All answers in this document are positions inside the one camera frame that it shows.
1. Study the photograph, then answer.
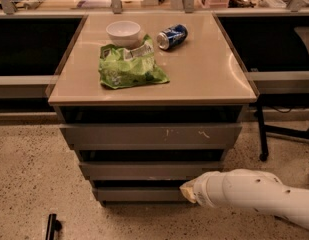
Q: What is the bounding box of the grey drawer cabinet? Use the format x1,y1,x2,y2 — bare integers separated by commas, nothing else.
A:
47,11,258,208

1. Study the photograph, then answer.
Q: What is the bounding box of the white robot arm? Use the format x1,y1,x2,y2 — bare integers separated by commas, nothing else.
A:
180,169,309,230

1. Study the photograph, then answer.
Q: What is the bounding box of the green chip bag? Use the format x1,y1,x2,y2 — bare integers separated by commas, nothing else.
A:
98,35,169,89

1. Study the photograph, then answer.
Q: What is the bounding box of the black object on floor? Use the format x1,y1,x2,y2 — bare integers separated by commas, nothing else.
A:
45,213,62,240

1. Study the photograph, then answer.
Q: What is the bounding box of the black table leg with caster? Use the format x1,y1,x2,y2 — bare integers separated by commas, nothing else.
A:
256,102,268,162

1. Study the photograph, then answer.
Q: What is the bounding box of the blue soda can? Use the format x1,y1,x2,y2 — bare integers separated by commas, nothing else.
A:
157,24,188,50

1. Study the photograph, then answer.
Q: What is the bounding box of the grey top drawer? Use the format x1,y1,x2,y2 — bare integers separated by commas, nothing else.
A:
60,123,242,150

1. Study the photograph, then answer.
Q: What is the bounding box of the grey drawer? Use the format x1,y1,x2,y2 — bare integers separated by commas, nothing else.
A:
60,123,242,150
79,161,222,180
93,187,185,202

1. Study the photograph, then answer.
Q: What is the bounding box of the grey bottom drawer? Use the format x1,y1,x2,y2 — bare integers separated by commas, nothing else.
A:
93,187,185,202

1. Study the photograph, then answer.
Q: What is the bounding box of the white bowl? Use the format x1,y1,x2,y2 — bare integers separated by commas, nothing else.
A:
106,21,141,47

